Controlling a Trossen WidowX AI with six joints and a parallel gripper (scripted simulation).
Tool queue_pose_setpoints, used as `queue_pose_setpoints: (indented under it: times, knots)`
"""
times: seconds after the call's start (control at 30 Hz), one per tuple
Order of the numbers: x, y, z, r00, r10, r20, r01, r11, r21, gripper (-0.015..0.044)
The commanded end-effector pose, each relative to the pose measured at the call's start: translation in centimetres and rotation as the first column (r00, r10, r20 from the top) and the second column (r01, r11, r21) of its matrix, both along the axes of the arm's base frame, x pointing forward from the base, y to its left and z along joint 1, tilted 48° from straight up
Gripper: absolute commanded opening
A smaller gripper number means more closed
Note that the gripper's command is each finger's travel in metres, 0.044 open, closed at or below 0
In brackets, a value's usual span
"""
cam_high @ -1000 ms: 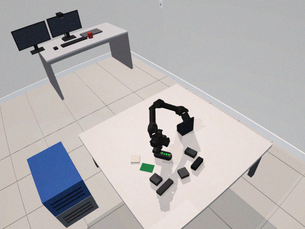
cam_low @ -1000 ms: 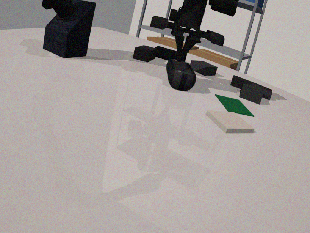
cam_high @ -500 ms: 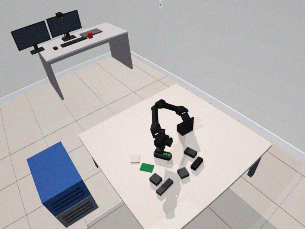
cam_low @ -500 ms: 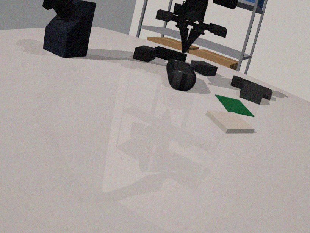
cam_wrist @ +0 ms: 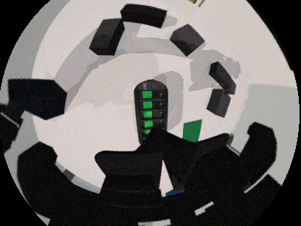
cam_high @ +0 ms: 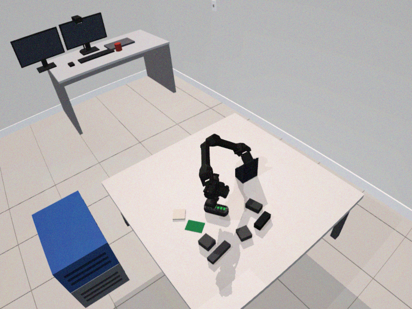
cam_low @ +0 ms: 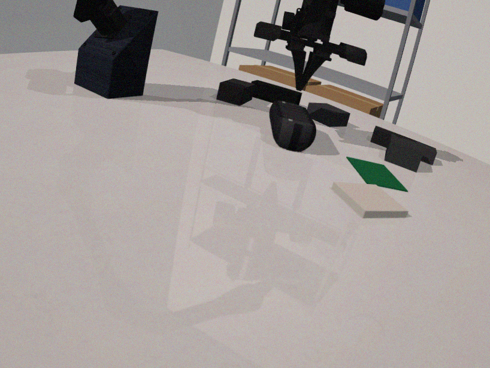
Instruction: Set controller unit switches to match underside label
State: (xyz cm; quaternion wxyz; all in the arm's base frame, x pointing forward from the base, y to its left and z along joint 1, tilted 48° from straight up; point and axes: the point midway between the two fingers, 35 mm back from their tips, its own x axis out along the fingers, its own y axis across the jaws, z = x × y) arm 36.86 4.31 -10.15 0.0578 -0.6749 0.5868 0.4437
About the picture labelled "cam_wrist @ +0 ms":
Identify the flat green panel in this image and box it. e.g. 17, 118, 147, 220
182, 119, 201, 143

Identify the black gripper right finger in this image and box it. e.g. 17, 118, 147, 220
156, 127, 229, 192

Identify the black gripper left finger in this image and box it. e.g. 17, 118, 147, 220
94, 127, 163, 189

